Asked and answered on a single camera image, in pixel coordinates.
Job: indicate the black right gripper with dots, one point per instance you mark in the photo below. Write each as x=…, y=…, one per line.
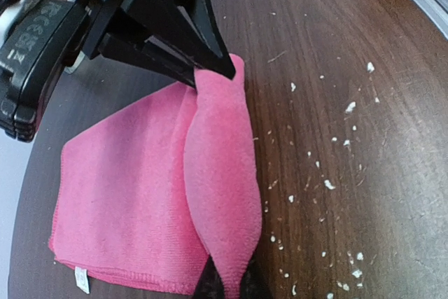
x=51, y=36

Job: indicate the pink towel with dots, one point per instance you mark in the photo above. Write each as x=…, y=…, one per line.
x=149, y=193

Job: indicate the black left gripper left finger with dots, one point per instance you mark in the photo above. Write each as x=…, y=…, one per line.
x=210, y=285

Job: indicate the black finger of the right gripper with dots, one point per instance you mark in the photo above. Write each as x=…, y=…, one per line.
x=186, y=29

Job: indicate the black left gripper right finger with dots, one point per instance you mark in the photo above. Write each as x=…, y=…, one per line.
x=253, y=284

